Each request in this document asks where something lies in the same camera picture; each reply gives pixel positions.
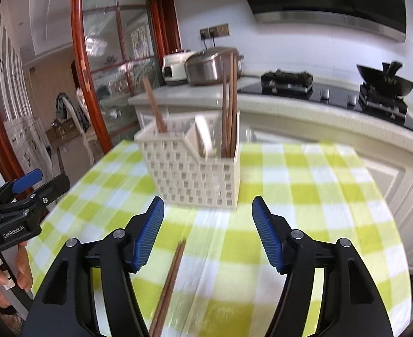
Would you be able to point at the dark cloth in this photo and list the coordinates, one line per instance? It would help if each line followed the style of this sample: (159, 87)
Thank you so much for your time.
(61, 107)

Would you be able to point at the red wooden glass partition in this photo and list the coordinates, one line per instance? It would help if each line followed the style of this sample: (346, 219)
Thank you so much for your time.
(78, 24)

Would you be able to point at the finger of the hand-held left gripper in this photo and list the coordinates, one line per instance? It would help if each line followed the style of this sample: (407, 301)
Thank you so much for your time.
(27, 179)
(55, 186)

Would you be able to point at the wall power socket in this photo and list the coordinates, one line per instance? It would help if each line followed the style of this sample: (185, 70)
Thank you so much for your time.
(220, 30)

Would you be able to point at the cardboard boxes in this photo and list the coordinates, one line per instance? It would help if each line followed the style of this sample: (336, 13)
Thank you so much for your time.
(62, 130)

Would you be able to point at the white chair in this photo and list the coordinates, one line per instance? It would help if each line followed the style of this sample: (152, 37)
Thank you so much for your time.
(83, 137)

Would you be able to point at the silver rice cooker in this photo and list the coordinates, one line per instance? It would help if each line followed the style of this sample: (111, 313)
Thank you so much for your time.
(206, 68)

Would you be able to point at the white kitchen appliance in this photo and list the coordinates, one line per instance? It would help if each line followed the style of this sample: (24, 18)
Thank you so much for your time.
(173, 70)

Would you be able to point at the white cabinet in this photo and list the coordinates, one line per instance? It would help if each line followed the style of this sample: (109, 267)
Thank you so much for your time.
(20, 137)

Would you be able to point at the row of brown chopsticks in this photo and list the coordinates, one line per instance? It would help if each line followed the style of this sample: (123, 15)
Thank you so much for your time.
(171, 281)

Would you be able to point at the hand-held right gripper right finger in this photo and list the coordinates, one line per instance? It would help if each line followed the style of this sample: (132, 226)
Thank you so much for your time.
(268, 235)

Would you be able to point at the black wok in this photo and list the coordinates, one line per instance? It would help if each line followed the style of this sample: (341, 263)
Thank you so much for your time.
(378, 80)

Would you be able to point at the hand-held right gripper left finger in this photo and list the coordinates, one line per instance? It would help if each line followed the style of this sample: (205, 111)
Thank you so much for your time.
(150, 235)

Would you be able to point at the black gas stove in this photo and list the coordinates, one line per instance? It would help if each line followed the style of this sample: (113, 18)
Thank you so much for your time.
(297, 93)

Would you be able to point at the green checked tablecloth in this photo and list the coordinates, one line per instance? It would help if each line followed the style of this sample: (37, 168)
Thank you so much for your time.
(315, 200)

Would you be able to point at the white plastic utensil basket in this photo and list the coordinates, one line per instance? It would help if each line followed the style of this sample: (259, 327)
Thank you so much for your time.
(224, 182)

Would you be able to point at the white plastic spatula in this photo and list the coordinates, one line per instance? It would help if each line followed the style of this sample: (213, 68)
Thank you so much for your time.
(204, 137)

